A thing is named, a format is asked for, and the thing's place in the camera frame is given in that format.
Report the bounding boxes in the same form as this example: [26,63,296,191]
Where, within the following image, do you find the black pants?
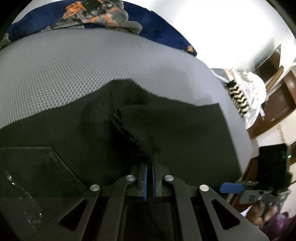
[1,80,241,240]

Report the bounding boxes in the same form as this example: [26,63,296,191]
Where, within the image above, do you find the right hand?
[246,203,280,228]

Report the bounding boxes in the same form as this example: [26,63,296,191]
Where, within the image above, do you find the purple patterned sleeve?
[260,212,294,240]

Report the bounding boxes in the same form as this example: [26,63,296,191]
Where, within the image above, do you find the brown wooden cabinet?
[247,44,296,140]

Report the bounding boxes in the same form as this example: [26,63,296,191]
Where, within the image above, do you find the clothes pile on chair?
[211,69,268,130]

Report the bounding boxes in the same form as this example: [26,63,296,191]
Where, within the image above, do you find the grey mesh mattress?
[1,28,252,171]

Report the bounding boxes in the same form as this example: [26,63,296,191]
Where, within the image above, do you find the navy floral blanket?
[1,1,197,56]

